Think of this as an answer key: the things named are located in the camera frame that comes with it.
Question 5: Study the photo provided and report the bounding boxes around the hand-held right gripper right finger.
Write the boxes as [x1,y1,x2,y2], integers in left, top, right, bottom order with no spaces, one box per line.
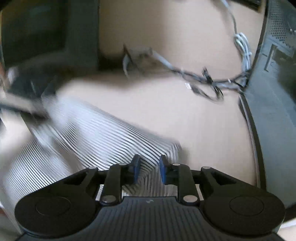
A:
[159,155,236,206]

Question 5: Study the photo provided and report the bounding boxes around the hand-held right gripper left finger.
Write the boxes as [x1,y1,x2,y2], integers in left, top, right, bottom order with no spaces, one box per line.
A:
[61,154,141,206]

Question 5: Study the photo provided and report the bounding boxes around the grey striped knit garment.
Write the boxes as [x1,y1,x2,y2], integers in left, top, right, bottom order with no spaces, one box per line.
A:
[0,94,204,223]

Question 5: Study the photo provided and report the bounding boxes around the black keyboard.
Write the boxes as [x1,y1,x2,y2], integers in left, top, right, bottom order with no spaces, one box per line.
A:
[7,68,58,99]

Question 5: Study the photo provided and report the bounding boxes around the black computer monitor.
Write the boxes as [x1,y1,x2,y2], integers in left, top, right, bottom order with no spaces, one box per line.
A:
[0,0,100,72]

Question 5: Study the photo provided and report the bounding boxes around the white computer case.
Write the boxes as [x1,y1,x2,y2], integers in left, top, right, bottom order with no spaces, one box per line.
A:
[238,0,296,229]

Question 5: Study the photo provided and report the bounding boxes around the black cable bundle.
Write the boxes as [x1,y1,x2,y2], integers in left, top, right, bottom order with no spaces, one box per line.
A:
[171,66,250,101]

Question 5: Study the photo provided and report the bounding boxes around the grey cable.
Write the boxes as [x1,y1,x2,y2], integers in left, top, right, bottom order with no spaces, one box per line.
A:
[122,44,185,78]

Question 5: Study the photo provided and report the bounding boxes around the white cable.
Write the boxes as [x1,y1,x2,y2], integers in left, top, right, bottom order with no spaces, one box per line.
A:
[220,0,252,70]

